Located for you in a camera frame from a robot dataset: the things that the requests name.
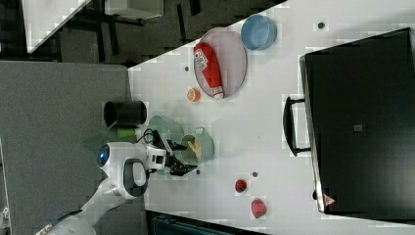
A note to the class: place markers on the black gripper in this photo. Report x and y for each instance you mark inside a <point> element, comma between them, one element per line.
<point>176,168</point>

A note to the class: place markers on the peeled yellow toy banana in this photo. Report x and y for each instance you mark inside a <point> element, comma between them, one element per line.
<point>196,148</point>

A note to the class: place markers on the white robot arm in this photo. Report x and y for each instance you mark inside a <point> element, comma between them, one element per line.
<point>128,167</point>

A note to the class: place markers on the green mug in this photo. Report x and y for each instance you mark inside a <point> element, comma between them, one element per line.
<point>188,156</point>

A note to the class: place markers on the green colander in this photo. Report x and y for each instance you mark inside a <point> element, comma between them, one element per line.
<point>170,130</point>

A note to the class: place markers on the black utensil holder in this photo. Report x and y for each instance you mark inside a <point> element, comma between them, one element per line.
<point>125,113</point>

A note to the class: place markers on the orange slice toy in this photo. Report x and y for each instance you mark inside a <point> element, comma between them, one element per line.
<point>194,95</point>

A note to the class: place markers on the red strawberry toy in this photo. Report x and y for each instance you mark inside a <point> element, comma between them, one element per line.
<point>240,185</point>

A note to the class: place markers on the red ketchup bottle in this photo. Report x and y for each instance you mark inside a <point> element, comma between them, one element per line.
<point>208,69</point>

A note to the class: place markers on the grey oval plate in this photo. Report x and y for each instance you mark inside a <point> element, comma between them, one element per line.
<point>231,57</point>

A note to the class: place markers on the blue bowl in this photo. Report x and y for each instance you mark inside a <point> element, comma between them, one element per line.
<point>258,32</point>

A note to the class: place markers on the white background table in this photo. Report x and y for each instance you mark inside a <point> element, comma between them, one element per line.
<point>42,18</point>

